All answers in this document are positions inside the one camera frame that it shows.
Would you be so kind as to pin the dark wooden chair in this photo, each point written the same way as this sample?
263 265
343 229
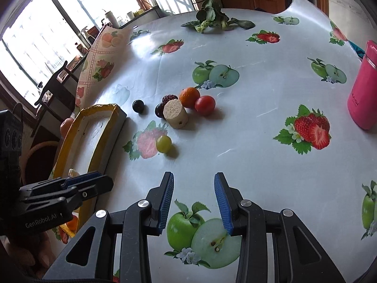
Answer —
56 91

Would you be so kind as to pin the red cherry tomato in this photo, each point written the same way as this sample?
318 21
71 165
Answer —
205 105

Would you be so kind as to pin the large window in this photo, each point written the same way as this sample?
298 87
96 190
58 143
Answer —
59 14

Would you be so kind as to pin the pink thermos flask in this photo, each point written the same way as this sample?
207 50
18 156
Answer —
363 94

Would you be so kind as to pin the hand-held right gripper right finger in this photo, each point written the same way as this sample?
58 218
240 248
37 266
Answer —
222 206

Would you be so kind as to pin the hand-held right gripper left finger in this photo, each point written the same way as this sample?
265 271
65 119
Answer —
165 203

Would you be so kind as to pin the dried red date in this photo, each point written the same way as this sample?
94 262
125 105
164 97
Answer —
169 98

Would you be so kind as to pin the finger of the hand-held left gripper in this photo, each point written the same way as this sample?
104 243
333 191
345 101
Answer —
94 185
79 179

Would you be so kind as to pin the large crumbly beige food piece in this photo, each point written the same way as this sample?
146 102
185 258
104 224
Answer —
73 173

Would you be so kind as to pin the yellow-edged white tray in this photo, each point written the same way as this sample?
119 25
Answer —
88 141

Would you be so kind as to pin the green grape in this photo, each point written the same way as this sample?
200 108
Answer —
163 143

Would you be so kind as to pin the person's left hand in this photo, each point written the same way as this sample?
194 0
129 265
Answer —
29 256

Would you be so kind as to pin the white flask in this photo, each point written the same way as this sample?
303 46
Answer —
111 19

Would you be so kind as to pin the dark purple grape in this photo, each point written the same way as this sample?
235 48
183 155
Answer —
138 106
159 110

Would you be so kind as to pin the smooth beige food cylinder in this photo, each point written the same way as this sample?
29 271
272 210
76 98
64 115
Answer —
176 116

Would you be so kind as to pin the orange mandarin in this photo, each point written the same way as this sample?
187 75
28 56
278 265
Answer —
73 224
189 96

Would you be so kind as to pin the red apple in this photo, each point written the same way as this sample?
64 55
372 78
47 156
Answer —
65 128

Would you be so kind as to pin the leafy green vegetable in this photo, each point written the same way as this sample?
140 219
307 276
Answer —
207 14

